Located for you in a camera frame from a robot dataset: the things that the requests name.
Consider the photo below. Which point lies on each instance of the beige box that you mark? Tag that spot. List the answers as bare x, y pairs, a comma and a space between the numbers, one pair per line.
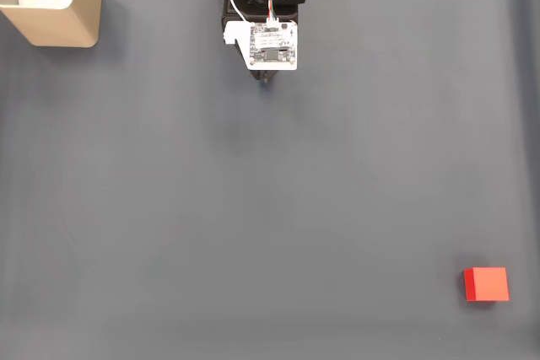
63, 27

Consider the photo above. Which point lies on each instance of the white camera board mount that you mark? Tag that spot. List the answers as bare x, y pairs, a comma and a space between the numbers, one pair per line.
274, 46

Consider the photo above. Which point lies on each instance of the red cube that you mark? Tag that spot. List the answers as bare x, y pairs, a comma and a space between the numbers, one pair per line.
489, 284

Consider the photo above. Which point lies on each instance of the grey table mat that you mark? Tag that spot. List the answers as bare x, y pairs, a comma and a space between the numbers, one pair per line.
253, 208

